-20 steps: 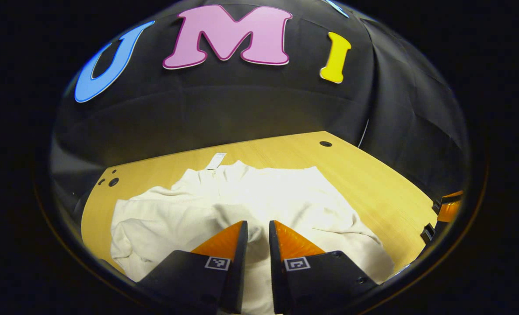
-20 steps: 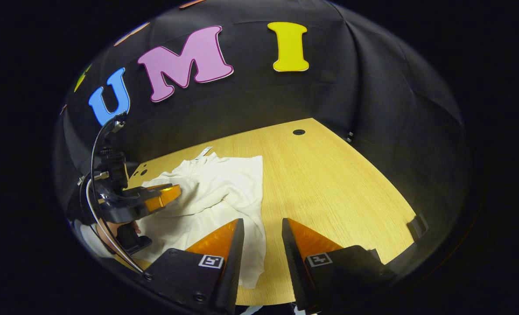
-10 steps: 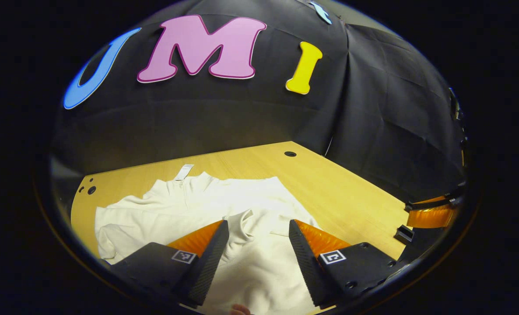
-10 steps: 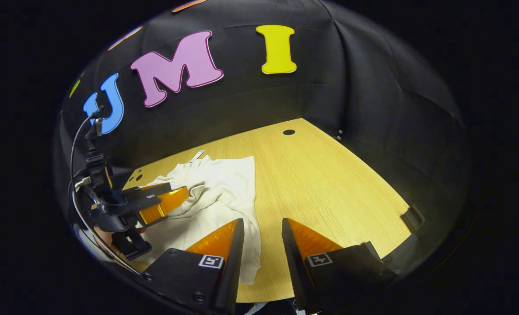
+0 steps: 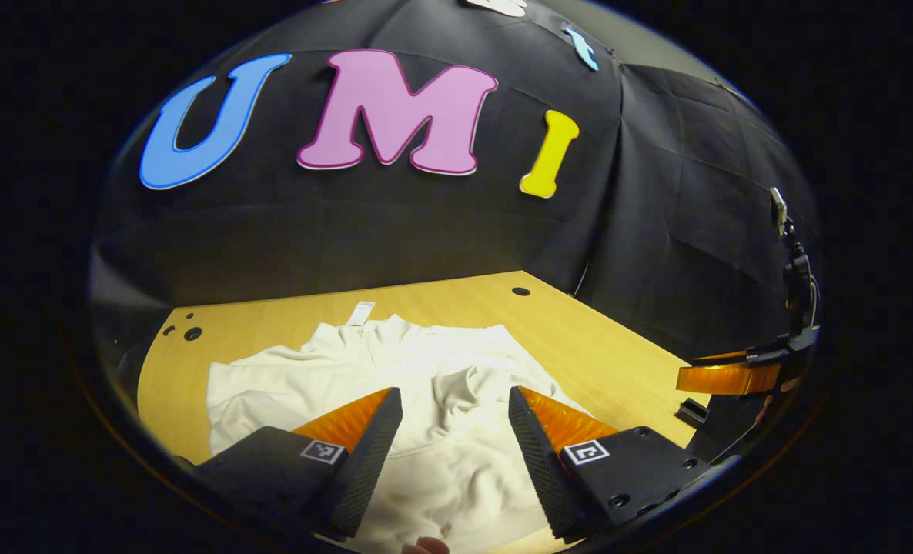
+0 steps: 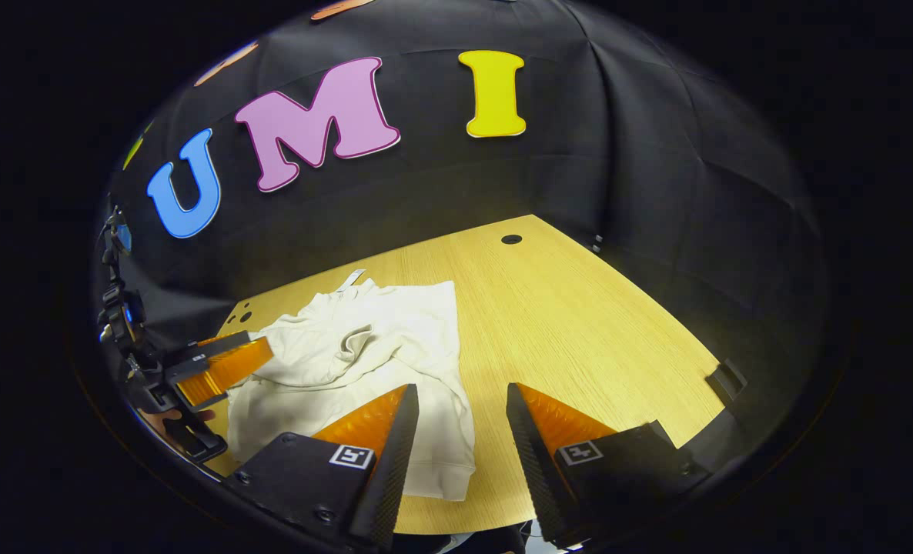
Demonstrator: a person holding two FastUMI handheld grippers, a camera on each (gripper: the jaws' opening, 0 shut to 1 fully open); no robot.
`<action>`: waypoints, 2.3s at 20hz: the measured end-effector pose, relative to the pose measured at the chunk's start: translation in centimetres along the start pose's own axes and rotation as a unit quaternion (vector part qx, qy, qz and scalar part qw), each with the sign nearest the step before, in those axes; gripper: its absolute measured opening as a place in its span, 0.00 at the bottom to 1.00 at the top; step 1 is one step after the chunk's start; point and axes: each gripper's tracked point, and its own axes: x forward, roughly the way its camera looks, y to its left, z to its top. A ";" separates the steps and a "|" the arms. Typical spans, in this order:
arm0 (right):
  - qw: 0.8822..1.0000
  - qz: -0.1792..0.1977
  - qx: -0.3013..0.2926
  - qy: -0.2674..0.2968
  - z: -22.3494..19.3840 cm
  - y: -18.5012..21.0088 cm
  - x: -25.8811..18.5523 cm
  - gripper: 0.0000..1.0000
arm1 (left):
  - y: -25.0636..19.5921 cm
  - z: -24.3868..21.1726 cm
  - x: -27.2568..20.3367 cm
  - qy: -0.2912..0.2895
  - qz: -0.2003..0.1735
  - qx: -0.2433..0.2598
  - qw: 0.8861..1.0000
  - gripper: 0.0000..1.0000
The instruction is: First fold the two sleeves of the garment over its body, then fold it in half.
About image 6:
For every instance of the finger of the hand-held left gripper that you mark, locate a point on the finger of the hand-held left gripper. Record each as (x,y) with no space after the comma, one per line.
(225,369)

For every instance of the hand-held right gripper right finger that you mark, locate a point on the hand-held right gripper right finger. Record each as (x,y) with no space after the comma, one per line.
(533,462)

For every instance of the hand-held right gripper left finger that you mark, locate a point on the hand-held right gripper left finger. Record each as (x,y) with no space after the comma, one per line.
(395,462)

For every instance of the white zip-neck sweatshirt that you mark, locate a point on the white zip-neck sweatshirt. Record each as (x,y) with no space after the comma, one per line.
(395,323)

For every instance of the small black table clamp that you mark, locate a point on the small black table clamp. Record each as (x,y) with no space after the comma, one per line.
(597,244)

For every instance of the black backdrop cloth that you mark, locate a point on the black backdrop cloth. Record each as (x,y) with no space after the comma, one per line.
(618,154)

